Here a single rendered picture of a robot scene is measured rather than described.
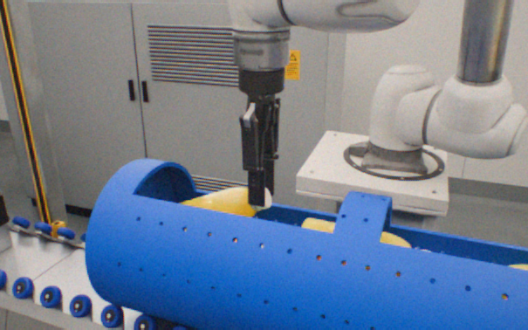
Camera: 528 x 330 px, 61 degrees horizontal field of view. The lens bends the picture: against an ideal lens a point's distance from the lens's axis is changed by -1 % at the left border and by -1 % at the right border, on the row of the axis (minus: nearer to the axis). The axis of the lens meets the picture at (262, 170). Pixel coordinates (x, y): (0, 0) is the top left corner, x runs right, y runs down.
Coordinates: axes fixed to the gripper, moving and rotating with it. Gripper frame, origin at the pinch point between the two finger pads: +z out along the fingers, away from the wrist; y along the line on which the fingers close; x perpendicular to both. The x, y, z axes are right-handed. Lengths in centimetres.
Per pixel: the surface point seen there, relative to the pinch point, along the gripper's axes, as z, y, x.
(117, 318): 24.5, 16.2, -22.3
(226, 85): 20, -147, -77
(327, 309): 8.0, 19.2, 17.1
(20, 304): 29, 16, -47
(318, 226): 2.7, 6.9, 12.3
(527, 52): 11, -278, 81
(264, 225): 0.3, 13.6, 5.7
